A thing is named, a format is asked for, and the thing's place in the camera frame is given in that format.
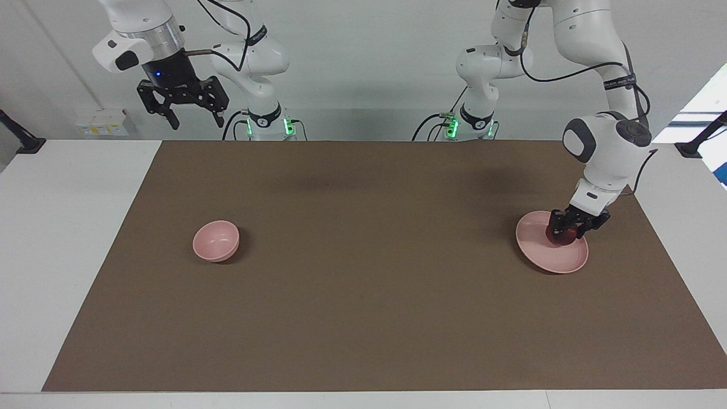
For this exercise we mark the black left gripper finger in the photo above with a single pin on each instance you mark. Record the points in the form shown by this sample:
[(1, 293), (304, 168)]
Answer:
[(556, 220), (590, 231)]

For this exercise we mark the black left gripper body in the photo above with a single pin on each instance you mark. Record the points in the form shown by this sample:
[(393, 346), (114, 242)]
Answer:
[(585, 217)]

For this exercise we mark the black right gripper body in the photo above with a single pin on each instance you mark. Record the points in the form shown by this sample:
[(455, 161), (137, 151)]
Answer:
[(170, 71)]

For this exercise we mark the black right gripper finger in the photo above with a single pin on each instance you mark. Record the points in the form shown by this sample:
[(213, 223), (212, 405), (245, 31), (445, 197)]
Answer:
[(217, 99), (153, 99)]

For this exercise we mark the dark red apple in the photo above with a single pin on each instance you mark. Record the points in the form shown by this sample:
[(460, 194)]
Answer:
[(562, 240)]

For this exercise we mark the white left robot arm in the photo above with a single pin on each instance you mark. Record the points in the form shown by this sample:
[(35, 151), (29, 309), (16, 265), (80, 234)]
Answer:
[(608, 153)]

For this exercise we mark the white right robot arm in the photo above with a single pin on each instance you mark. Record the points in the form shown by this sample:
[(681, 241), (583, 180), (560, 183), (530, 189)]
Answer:
[(253, 57)]

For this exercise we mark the pink plate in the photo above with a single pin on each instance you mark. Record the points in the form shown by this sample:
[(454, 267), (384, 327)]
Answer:
[(559, 260)]

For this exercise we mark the pink bowl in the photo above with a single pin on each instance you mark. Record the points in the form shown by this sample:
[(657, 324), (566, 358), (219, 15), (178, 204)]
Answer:
[(216, 241)]

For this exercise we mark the blue object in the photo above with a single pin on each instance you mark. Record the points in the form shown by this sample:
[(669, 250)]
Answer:
[(723, 173)]

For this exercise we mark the brown table mat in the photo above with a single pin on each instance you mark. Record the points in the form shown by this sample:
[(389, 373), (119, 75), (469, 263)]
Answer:
[(369, 295)]

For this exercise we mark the white wall socket box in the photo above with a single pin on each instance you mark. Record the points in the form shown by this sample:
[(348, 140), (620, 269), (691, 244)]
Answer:
[(102, 122)]

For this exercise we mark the black clamp mount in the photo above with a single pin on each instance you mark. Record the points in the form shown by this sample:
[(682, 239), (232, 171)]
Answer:
[(690, 149), (28, 145)]

